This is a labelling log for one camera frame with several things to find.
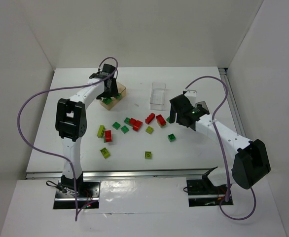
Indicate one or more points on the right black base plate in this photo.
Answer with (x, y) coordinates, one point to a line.
(200, 194)

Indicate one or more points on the grey transparent container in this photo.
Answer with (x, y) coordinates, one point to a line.
(203, 105)

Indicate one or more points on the aluminium rail right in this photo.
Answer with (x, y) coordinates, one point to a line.
(232, 103)

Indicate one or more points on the lime lego long left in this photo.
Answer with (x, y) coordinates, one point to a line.
(101, 131)

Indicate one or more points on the clear transparent container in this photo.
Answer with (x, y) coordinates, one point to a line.
(157, 98)

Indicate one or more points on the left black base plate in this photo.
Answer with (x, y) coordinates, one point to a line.
(88, 196)

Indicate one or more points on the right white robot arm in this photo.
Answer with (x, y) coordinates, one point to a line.
(250, 159)

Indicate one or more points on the lime lego lower centre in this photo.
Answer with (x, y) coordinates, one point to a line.
(148, 155)

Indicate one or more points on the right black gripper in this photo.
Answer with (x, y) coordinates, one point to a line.
(175, 106)

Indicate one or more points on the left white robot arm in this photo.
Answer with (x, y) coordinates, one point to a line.
(71, 122)

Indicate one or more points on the aluminium rail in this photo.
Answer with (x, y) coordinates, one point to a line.
(232, 103)
(124, 174)

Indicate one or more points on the orange transparent container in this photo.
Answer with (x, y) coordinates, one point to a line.
(121, 89)

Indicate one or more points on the red lego pair centre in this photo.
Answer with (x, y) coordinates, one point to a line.
(136, 124)

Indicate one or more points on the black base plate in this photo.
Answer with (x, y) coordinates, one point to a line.
(200, 194)
(88, 196)

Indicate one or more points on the dark green lego top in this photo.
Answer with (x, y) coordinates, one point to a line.
(107, 100)

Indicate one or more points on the red lego long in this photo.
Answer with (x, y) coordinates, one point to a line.
(150, 118)

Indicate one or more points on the lime lego lower left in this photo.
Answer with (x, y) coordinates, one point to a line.
(105, 153)

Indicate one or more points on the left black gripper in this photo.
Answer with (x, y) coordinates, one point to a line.
(110, 89)

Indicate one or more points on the dark green lego attached red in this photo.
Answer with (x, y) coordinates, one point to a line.
(127, 120)

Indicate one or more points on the aluminium rail front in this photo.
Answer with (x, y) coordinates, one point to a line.
(124, 174)

